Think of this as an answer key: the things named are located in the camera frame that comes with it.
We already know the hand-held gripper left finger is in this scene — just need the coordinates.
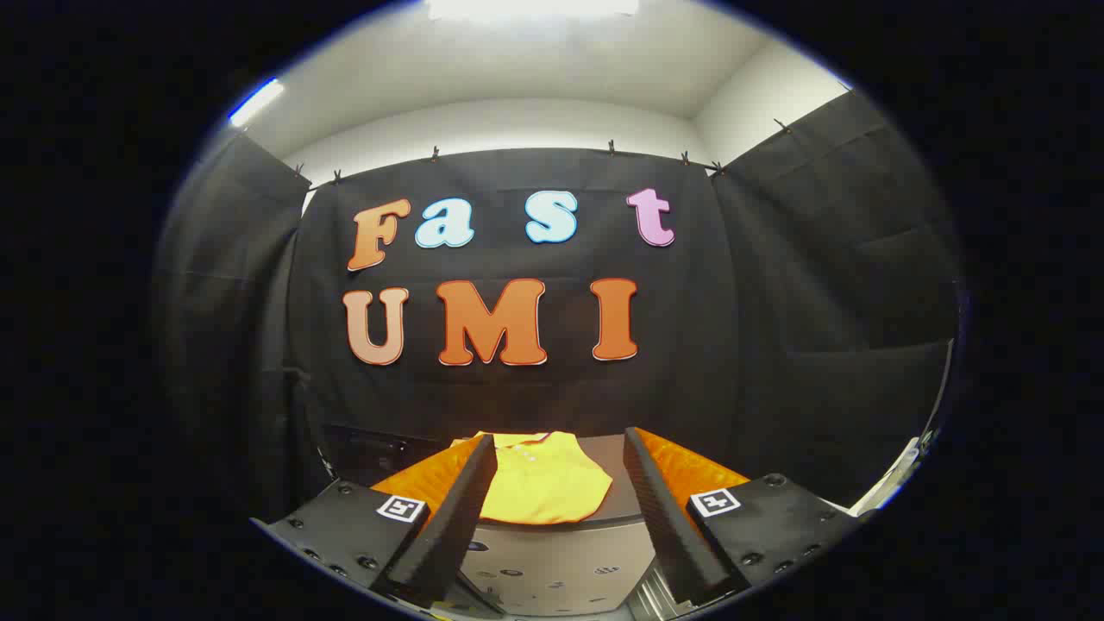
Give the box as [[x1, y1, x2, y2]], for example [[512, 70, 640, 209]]
[[250, 431, 499, 615]]

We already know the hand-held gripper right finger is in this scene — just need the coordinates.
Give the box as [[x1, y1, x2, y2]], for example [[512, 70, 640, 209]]
[[623, 426, 876, 609]]

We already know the yellow polo shirt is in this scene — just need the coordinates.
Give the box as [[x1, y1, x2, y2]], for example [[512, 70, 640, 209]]
[[450, 430, 615, 525]]

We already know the white object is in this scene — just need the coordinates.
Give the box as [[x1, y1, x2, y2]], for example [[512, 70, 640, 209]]
[[850, 431, 937, 518]]

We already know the black backdrop cloth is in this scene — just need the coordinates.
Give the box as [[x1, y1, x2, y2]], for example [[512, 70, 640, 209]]
[[151, 91, 963, 518]]

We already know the ceiling light strip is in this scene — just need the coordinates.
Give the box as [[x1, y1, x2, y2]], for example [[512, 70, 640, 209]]
[[228, 78, 286, 128]]

